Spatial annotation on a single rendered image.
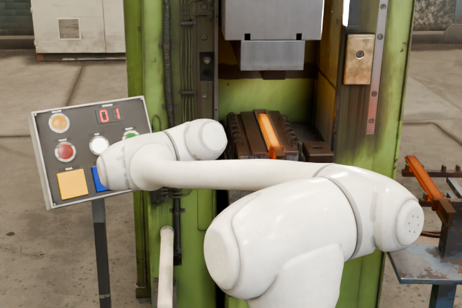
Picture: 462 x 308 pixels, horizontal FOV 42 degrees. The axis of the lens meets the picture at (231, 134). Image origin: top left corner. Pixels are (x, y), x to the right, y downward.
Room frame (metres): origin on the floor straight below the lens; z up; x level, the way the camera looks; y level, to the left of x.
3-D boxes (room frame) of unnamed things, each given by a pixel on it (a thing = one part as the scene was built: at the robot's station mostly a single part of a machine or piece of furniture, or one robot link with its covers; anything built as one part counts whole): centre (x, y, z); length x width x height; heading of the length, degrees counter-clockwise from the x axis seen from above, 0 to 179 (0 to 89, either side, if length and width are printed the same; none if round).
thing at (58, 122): (1.61, 0.49, 1.16); 0.05 x 0.03 x 0.04; 95
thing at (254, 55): (2.03, -0.11, 1.32); 0.42 x 0.20 x 0.10; 5
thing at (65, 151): (1.57, 0.47, 1.09); 0.05 x 0.03 x 0.04; 95
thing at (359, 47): (1.98, -0.43, 1.27); 0.09 x 0.02 x 0.17; 95
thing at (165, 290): (1.71, 0.21, 0.62); 0.44 x 0.05 x 0.05; 5
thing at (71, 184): (1.53, 0.45, 1.01); 0.07 x 0.05 x 0.07; 120
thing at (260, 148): (2.03, -0.11, 0.96); 0.42 x 0.20 x 0.09; 5
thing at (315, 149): (1.90, -0.30, 0.95); 0.12 x 0.08 x 0.06; 5
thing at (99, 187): (1.58, 0.36, 1.01); 0.07 x 0.05 x 0.07; 120
